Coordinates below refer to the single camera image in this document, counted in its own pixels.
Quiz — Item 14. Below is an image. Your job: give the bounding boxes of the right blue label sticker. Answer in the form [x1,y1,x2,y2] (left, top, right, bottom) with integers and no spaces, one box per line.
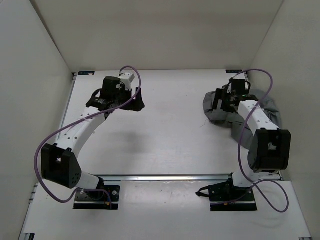
[225,69,242,75]

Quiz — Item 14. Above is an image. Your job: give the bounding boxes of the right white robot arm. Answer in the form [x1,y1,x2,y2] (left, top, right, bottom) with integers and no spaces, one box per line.
[212,78,291,200]

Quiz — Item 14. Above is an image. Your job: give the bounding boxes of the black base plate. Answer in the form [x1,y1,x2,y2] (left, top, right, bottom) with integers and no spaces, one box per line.
[73,182,121,211]
[195,179,258,212]

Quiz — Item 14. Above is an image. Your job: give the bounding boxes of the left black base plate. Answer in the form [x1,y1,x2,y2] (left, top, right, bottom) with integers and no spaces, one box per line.
[73,182,121,211]

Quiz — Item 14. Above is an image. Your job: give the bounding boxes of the aluminium table rail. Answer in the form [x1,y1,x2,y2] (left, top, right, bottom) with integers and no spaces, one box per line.
[99,174,229,182]

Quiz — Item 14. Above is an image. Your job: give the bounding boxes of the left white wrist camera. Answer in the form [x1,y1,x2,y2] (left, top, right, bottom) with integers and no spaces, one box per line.
[119,72,135,89]

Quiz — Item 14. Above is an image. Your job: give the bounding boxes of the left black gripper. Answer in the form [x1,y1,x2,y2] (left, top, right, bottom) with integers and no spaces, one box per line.
[115,84,145,110]

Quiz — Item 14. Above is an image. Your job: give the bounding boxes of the grey pleated skirt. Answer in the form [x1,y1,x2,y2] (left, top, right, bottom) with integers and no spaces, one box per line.
[202,91,282,142]

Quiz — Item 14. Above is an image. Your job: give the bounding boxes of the left blue label sticker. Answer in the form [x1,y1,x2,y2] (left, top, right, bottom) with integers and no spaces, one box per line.
[77,71,95,76]

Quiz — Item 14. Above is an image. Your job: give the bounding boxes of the blue label sticker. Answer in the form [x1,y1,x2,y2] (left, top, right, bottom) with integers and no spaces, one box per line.
[77,71,95,76]
[225,69,242,75]

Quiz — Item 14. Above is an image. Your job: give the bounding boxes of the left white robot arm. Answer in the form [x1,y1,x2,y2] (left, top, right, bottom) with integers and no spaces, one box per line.
[40,73,145,199]

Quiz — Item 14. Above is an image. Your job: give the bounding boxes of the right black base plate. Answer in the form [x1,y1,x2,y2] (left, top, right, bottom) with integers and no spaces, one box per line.
[195,179,258,212]

